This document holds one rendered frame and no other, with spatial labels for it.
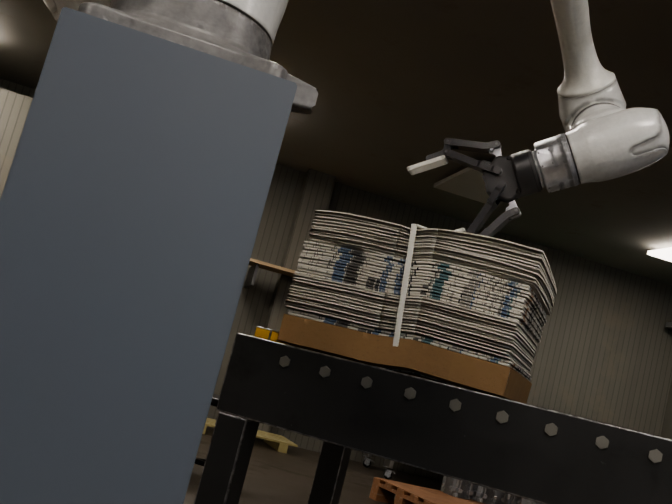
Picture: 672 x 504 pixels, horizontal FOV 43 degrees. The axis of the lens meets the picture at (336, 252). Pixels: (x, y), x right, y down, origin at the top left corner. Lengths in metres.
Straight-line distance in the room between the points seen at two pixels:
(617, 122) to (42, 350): 1.02
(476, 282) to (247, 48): 0.65
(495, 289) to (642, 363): 9.64
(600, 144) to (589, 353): 9.16
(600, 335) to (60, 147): 10.07
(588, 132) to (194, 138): 0.86
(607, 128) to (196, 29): 0.85
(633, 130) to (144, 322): 0.95
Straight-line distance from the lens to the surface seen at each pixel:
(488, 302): 1.30
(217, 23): 0.77
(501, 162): 1.49
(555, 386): 10.36
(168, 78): 0.73
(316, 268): 1.39
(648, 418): 11.00
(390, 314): 1.33
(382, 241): 1.36
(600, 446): 1.17
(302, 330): 1.37
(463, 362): 1.29
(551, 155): 1.45
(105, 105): 0.72
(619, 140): 1.44
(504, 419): 1.18
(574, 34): 1.52
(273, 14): 0.82
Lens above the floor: 0.76
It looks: 8 degrees up
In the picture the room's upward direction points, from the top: 14 degrees clockwise
